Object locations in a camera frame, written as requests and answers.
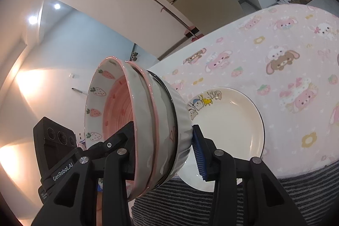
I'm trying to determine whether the pink strawberry print bowl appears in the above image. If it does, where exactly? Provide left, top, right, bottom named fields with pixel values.
left=127, top=61, right=178, bottom=189
left=84, top=57, right=157, bottom=201

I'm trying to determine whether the grey striped clothing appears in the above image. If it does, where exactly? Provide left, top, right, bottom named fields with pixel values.
left=131, top=162, right=339, bottom=226

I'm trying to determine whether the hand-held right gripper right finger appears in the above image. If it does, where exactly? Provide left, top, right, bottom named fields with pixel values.
left=192, top=124, right=308, bottom=226

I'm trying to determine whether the white ribbed bowl black rim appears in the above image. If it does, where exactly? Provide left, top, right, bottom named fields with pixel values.
left=147, top=71, right=193, bottom=183

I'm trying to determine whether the white plate with cartoon print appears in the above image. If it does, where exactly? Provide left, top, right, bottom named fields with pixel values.
left=177, top=87, right=265, bottom=192

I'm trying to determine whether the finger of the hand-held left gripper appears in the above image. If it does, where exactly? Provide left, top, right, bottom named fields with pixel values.
left=79, top=121, right=136, bottom=161

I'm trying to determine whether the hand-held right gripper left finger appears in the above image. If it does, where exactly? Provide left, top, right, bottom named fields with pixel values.
left=31, top=148, right=136, bottom=226

